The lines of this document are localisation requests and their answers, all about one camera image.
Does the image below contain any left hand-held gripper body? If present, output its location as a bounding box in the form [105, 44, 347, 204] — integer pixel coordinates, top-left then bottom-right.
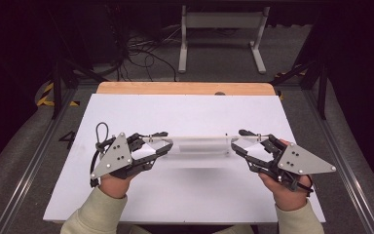
[90, 132, 157, 180]

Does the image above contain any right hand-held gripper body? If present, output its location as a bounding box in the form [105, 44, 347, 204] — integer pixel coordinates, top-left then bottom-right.
[256, 134, 337, 193]

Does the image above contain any person's left hand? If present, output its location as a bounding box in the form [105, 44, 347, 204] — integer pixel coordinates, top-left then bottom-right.
[98, 170, 144, 200]

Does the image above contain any person's right hand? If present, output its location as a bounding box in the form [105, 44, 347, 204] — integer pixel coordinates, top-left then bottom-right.
[258, 172, 313, 213]

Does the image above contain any yellow black floor tape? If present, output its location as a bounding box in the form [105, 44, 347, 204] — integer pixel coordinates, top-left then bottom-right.
[36, 81, 81, 107]
[274, 63, 307, 101]

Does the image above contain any black metal stand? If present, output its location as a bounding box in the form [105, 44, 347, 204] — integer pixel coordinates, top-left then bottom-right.
[51, 57, 109, 120]
[270, 57, 329, 120]

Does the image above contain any white metal table stand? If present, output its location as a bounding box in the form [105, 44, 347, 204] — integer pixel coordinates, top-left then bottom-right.
[177, 5, 271, 75]

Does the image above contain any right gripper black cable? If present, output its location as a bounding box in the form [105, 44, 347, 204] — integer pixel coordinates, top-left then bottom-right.
[296, 175, 315, 197]

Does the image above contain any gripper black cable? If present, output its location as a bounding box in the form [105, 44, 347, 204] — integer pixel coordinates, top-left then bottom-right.
[90, 122, 110, 188]
[296, 175, 315, 197]

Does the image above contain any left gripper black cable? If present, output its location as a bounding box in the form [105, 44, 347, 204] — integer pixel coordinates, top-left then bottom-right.
[90, 122, 110, 188]

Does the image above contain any aluminium rail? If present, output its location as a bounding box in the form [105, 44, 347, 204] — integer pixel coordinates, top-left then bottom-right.
[301, 87, 374, 234]
[0, 87, 76, 234]

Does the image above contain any tangle of black floor cables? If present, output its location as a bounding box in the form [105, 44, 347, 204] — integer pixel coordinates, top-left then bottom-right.
[115, 25, 178, 83]

